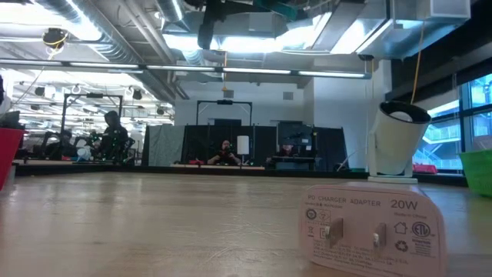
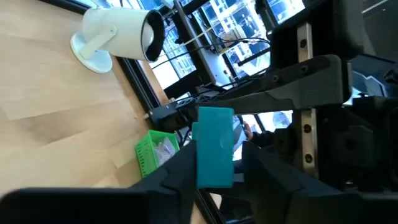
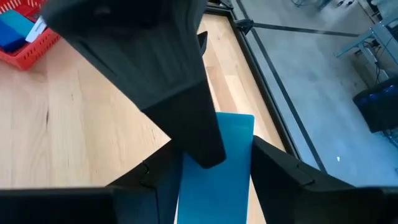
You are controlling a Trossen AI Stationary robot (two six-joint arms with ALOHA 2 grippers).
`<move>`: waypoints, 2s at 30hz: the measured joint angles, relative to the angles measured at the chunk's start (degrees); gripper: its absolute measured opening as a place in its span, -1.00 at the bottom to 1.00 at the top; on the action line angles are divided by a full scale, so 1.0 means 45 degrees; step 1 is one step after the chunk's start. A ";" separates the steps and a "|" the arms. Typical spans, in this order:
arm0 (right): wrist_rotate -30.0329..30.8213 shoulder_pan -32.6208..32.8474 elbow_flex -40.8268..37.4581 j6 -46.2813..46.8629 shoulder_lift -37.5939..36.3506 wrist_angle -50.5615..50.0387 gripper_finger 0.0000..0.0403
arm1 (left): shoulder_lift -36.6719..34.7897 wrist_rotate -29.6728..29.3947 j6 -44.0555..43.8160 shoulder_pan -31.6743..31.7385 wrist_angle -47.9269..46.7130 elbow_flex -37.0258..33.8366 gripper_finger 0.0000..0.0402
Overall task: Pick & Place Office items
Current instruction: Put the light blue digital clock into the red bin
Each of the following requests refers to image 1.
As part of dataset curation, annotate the grey curtain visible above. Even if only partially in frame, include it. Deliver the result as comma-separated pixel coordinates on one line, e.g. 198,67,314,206
141,125,185,167

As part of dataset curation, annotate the red plastic basket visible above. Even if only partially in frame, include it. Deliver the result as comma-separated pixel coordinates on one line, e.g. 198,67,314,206
0,127,26,192

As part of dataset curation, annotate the grey duct box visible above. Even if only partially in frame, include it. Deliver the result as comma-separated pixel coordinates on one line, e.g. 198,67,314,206
330,0,472,61

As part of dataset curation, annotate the red object outside window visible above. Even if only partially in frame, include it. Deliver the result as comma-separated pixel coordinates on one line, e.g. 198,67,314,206
413,164,438,175

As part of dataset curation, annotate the black monitor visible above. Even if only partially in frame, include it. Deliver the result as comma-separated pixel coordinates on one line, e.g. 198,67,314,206
277,121,314,147

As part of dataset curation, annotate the person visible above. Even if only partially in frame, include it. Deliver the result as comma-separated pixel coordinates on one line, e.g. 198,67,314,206
278,144,301,158
45,129,78,159
94,110,130,162
207,139,242,166

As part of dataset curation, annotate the black rig frame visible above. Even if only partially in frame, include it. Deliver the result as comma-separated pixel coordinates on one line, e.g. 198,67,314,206
63,93,124,162
196,99,254,128

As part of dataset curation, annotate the ceiling light strip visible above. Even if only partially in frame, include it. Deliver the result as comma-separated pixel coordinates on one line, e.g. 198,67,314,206
0,57,372,80

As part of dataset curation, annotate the silver ventilation duct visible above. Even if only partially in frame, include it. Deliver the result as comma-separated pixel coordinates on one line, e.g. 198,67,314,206
34,0,191,102

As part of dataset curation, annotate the white 20W charger adapter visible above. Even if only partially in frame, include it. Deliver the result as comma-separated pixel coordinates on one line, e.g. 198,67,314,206
298,183,449,277

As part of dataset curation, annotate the white cylinder lamp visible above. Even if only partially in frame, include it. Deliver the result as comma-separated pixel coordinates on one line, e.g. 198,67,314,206
236,135,250,166

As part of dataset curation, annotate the black cable reel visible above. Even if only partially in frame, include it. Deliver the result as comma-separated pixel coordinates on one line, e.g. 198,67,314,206
42,27,69,50

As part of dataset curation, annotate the green plastic basket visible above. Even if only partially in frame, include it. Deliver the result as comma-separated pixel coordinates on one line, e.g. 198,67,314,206
458,149,492,199

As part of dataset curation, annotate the hanging yellow cable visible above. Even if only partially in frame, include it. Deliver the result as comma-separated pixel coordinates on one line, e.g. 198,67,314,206
410,21,427,105

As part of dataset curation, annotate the black partition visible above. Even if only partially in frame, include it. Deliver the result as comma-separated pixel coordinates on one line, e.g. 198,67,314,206
182,125,278,167

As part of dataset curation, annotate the black aluminium table frame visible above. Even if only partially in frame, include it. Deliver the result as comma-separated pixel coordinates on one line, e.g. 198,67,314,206
13,163,468,189

